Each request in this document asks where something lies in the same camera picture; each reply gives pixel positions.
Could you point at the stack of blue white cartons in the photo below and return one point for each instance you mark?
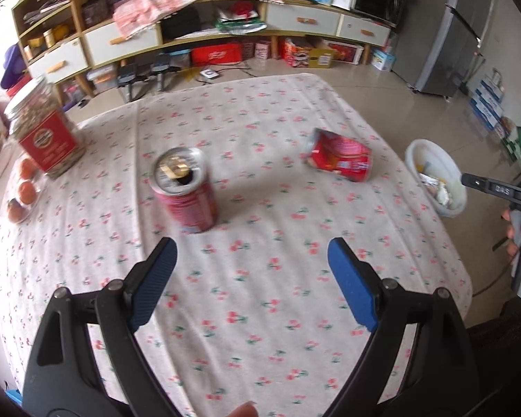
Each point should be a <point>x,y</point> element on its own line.
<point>486,102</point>

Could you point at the green red folded bags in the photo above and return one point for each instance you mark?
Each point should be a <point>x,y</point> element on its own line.
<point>241,19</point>

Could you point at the red printed box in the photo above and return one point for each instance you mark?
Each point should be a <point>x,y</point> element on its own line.
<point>345,52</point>

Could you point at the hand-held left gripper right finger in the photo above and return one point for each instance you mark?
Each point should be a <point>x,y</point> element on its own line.
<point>351,286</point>

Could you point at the person's left hand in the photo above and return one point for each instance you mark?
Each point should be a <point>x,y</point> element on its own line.
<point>244,410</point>

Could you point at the red bag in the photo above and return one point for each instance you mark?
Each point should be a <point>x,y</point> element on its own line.
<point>19,84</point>

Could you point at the red dented drink can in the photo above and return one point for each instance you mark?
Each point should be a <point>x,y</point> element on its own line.
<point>338,156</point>

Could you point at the small pink box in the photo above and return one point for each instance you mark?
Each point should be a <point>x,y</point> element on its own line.
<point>262,49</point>

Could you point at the cherry print tablecloth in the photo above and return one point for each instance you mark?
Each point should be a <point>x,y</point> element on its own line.
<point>265,139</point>

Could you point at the orange fruit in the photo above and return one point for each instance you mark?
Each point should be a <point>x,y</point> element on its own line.
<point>27,192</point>
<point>16,211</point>
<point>27,168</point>

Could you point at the black microwave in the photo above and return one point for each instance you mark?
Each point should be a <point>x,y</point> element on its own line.
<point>380,2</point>

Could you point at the blue white box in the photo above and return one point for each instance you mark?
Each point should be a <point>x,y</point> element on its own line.
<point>383,59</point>

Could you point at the person's right hand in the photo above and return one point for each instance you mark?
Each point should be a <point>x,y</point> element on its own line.
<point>512,234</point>

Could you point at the long wooden cabinet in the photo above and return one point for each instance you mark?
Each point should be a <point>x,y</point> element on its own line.
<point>178,47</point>

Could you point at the grey refrigerator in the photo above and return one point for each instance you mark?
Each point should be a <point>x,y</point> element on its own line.
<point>447,30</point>

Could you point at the clear jar with red label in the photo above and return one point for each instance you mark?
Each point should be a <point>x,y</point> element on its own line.
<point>47,143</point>

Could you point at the person's dark clothing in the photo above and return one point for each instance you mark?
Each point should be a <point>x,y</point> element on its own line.
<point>503,334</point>

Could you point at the red open-top drink can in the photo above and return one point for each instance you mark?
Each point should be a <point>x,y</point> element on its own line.
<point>191,208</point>

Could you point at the red yellow printed carton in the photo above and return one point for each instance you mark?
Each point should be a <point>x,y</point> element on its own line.
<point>306,52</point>

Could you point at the purple bag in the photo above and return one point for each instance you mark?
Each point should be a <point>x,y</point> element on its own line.
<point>13,65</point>

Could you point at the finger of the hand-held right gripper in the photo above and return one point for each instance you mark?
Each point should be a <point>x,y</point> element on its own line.
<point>495,189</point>

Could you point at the red flat box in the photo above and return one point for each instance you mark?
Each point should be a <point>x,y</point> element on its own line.
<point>217,55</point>

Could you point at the small white floor device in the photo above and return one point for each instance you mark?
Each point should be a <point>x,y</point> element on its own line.
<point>209,74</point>

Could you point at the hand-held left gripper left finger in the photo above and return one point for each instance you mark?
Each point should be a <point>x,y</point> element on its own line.
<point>154,286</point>

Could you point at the pink patterned cloth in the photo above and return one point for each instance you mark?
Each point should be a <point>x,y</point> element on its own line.
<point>165,6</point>

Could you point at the white plastic basin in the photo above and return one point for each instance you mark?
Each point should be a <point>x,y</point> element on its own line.
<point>417,156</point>

